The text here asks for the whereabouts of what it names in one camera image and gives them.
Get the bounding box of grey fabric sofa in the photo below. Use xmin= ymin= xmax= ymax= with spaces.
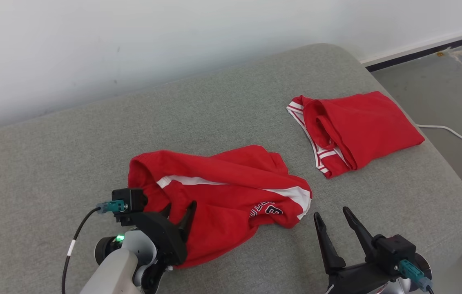
xmin=0 ymin=44 xmax=462 ymax=294

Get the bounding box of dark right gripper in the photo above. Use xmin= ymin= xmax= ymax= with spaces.
xmin=313 ymin=206 xmax=404 ymax=294

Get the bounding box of white baseboard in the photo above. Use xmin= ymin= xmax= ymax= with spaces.
xmin=359 ymin=27 xmax=462 ymax=67

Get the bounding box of black cable with teal plug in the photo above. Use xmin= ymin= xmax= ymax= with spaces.
xmin=61 ymin=200 xmax=128 ymax=294
xmin=398 ymin=259 xmax=435 ymax=294

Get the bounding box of black left cable with teal plug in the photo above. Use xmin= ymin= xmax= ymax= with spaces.
xmin=61 ymin=200 xmax=128 ymax=294

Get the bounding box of white floor cable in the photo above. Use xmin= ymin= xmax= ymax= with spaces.
xmin=415 ymin=124 xmax=462 ymax=148

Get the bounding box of red garment with wide white stripe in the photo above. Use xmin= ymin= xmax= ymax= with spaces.
xmin=128 ymin=145 xmax=312 ymax=269

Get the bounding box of black right cable with teal plug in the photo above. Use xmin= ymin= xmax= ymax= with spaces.
xmin=398 ymin=259 xmax=435 ymax=294

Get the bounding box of red garment with striped trim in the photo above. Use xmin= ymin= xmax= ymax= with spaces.
xmin=287 ymin=91 xmax=426 ymax=179

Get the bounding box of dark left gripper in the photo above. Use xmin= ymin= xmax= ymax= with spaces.
xmin=123 ymin=200 xmax=198 ymax=266

